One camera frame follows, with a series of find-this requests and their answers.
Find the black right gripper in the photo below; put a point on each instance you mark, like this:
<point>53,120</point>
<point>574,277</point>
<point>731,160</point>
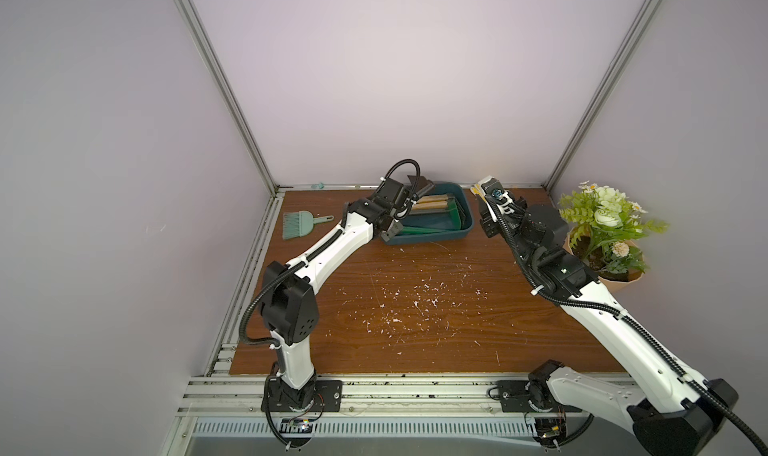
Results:
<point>489,223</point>

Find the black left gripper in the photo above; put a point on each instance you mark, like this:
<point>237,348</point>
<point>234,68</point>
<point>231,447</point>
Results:
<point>394,230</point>

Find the green tool red grip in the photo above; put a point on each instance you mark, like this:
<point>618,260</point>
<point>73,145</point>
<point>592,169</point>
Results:
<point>452,218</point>

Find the grey tool red grip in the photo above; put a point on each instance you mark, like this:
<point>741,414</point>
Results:
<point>419,187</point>

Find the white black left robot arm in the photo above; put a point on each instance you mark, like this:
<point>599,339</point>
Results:
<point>284,313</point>

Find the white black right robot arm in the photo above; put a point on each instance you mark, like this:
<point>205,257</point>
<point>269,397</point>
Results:
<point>673,409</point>

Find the teal plastic storage box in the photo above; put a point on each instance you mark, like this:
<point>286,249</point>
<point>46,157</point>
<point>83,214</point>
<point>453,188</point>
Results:
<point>453,195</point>

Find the green artificial flower plant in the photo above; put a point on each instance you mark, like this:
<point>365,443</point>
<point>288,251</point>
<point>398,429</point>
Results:
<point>613,223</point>

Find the yellow white work glove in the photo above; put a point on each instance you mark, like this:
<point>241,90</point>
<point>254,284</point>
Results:
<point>478,191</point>

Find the tan ribbed flower pot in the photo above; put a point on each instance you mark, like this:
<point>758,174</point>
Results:
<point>613,285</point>

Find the green hand brush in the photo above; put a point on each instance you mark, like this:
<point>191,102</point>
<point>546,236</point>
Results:
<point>301,223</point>

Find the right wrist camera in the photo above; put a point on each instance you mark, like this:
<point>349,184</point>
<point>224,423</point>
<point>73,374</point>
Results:
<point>497,197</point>

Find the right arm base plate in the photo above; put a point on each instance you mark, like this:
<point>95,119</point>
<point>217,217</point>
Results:
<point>537,396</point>

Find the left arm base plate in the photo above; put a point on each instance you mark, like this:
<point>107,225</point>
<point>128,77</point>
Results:
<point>316,395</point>

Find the aluminium front rail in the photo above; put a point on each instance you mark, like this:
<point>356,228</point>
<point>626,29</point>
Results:
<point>489,407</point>

